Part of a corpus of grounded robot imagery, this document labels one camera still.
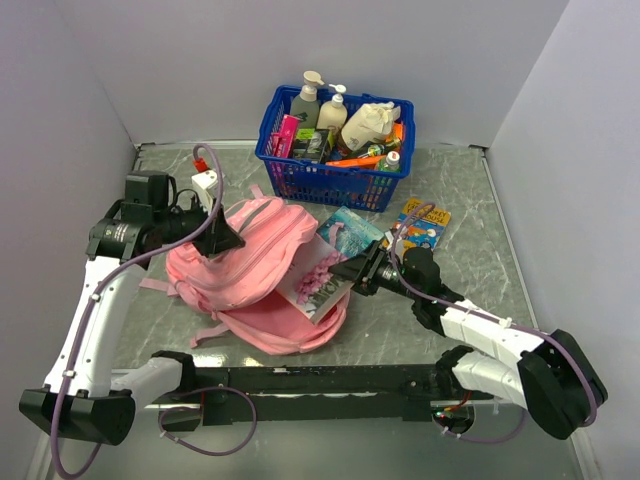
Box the pink box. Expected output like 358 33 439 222
267 114 300 158

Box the grey pump bottle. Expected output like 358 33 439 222
289 70 324 129

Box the blue plastic basket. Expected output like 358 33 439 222
255 85 416 212

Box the black green box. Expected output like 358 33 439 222
290 128 335 164

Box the orange toothbrush pack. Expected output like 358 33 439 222
326 155 384 169

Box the teal paperback book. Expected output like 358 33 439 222
317 207 384 258

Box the cream pump bottle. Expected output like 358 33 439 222
316 84 348 133

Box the small green bottle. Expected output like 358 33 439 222
360 140 402 158

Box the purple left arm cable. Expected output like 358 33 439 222
49 143 259 479

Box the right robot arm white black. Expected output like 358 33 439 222
329 242 608 440

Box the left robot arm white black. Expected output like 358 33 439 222
19 170 244 445

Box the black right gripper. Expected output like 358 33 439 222
328 239 421 301

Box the pink student backpack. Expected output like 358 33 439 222
140 187 350 355

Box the beige drawstring pouch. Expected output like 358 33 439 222
341 102 401 151

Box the black mounting base rail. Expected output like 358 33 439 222
137 362 579 431

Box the floral notebook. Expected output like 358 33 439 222
276 234 351 324

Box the yellow treehouse book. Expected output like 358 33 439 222
382 197 451 256

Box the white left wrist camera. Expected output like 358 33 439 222
191 156 223 214

